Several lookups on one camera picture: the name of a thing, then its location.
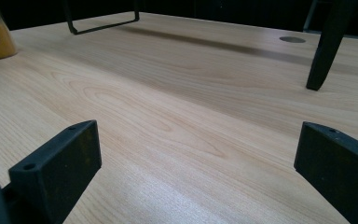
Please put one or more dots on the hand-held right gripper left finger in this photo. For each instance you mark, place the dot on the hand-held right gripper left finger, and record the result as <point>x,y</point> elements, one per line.
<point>59,168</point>

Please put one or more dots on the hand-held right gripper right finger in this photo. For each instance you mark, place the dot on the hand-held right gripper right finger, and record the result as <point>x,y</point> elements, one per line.
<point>341,165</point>

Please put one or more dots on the dark metal stand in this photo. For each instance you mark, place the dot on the dark metal stand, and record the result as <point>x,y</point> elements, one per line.
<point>310,15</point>

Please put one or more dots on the black metal stand frame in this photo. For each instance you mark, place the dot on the black metal stand frame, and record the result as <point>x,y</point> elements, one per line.
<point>101,27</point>

